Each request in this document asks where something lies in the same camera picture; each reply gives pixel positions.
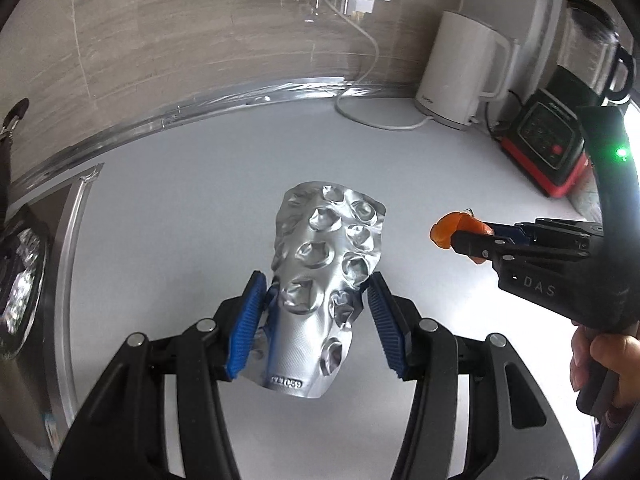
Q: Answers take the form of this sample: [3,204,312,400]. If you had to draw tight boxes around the white electric kettle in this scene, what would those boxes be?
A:
[414,10,513,131]

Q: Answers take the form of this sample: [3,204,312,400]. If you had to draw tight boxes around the stainless steel gas stove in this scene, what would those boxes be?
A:
[0,162,103,466]

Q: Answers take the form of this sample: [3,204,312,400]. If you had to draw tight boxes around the black power cable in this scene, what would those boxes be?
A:
[470,89,526,141]

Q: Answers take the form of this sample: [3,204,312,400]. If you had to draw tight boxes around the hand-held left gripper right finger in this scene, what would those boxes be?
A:
[367,271,583,480]

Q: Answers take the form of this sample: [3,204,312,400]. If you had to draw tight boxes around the small orange peel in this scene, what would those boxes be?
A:
[430,211,496,266]

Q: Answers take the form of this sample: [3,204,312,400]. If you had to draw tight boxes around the gas stove burner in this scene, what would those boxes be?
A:
[0,227,48,356]

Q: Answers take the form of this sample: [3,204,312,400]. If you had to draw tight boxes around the black and red blender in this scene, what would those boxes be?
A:
[500,0,636,198]

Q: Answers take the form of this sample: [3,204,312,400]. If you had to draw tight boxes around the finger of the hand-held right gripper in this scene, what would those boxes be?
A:
[452,229,593,266]
[482,218,603,244]

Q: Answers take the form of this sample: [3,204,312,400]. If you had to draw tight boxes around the silver blister pack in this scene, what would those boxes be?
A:
[257,180,387,400]

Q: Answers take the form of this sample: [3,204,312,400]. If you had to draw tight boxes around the white power cable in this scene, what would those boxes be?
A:
[335,0,436,131]

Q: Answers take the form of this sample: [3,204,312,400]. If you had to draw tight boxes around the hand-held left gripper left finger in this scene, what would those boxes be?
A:
[50,270,268,480]

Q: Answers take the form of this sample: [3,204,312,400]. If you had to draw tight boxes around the person's right hand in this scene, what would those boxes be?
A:
[570,325,640,408]

